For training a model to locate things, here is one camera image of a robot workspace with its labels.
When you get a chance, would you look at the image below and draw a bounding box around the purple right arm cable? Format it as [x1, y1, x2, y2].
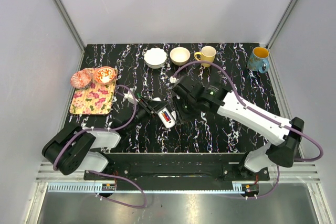
[173, 60, 324, 200]

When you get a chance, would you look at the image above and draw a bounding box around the red patterned shallow bowl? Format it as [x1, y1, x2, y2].
[70, 69, 92, 89]

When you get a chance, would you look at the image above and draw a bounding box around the left electronics connector box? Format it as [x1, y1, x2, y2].
[101, 183, 116, 192]

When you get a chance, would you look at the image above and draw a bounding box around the yellow mug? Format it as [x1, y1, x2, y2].
[194, 46, 216, 67]

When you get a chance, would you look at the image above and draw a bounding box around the cream round bowl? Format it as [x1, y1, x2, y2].
[170, 47, 190, 66]

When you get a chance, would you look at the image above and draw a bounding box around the floral rectangular tray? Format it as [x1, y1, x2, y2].
[69, 68, 118, 114]

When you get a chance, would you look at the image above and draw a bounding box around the orange floral bowl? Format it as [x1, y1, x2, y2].
[93, 66, 117, 85]

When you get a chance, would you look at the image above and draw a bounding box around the aluminium frame post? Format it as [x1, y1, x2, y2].
[266, 0, 316, 49]
[38, 0, 87, 49]

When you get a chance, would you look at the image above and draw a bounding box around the white remote control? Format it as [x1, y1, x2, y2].
[153, 97, 177, 129]

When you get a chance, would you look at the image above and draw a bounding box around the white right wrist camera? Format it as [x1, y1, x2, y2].
[170, 76, 184, 84]

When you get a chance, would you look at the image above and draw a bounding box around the blue floral mug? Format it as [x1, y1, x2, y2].
[247, 47, 269, 73]

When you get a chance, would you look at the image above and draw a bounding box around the white scalloped bowl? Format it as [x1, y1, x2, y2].
[144, 48, 167, 69]

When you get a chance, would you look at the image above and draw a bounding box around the electronics connector box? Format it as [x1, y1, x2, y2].
[242, 184, 259, 194]
[101, 183, 116, 192]

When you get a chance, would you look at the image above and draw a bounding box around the aluminium front rail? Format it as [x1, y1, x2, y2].
[47, 181, 245, 194]

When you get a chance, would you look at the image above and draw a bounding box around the right aluminium frame post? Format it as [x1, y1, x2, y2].
[266, 0, 316, 49]

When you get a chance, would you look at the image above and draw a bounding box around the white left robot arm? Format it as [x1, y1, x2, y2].
[41, 95, 175, 180]

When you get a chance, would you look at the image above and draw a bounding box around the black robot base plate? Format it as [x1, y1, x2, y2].
[83, 153, 271, 191]

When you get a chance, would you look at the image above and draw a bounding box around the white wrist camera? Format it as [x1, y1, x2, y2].
[170, 76, 184, 84]
[123, 88, 138, 104]

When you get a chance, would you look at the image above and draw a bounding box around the right electronics connector box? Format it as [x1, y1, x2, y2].
[242, 184, 259, 194]

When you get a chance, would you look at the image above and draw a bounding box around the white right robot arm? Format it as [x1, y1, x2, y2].
[170, 76, 304, 180]

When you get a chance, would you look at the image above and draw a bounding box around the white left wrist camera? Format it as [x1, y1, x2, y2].
[123, 88, 138, 104]

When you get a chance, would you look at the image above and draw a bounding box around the left aluminium frame post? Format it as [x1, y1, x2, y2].
[38, 0, 87, 49]

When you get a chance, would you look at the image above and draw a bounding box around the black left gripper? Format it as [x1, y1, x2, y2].
[126, 96, 169, 133]

